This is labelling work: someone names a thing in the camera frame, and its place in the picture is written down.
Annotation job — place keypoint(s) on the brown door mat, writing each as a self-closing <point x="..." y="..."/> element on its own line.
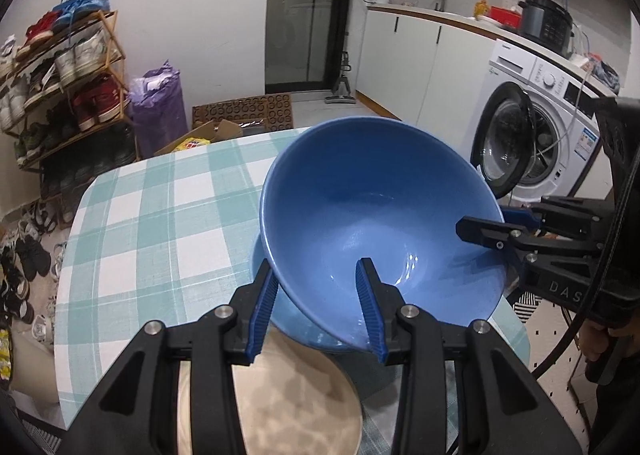
<point x="250" y="107"/>

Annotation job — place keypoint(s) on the blue bowl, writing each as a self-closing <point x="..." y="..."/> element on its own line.
<point x="305" y="330"/>
<point x="360" y="195"/>

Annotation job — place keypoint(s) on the person's right hand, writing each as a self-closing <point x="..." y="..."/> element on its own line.
<point x="595" y="342"/>

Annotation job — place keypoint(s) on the black white patterned rug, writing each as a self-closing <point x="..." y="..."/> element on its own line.
<point x="555" y="385"/>

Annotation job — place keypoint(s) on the yellow bottle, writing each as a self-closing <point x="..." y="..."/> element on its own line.
<point x="481" y="7"/>

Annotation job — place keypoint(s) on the yellow wrappers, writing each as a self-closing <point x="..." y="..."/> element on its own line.
<point x="5" y="355"/>

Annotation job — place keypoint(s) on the wooden shoe rack with shoes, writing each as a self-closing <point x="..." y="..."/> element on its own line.
<point x="95" y="100"/>

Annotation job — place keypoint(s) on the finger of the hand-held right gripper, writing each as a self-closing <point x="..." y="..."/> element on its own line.
<point x="485" y="232"/>
<point x="565" y="215"/>

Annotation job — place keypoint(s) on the cardboard box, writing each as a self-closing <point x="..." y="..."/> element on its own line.
<point x="225" y="132"/>

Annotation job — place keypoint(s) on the red box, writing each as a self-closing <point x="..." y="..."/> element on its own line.
<point x="505" y="15"/>

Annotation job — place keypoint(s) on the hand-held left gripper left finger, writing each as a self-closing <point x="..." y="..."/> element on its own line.
<point x="262" y="315"/>

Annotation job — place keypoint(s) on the black framed glass door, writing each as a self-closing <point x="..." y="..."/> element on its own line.
<point x="300" y="10"/>

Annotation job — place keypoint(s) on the beige trash bin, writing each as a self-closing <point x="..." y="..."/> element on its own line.
<point x="35" y="365"/>

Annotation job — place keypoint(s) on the black pressure cooker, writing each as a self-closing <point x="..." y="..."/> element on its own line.
<point x="542" y="22"/>

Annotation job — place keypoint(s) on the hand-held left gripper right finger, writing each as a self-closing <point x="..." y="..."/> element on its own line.
<point x="370" y="310"/>

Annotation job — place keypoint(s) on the teal checkered tablecloth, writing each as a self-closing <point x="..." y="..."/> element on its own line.
<point x="150" y="215"/>

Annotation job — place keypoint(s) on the beige plate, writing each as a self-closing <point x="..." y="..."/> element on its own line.
<point x="290" y="395"/>

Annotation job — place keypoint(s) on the scattered pile of shoes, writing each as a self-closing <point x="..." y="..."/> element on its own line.
<point x="30" y="255"/>

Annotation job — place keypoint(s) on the white base cabinets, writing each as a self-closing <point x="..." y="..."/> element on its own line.
<point x="415" y="65"/>

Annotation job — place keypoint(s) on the white washing machine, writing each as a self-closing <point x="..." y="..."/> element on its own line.
<point x="545" y="80"/>

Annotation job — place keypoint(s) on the purple plastic bag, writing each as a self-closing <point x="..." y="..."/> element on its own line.
<point x="160" y="110"/>

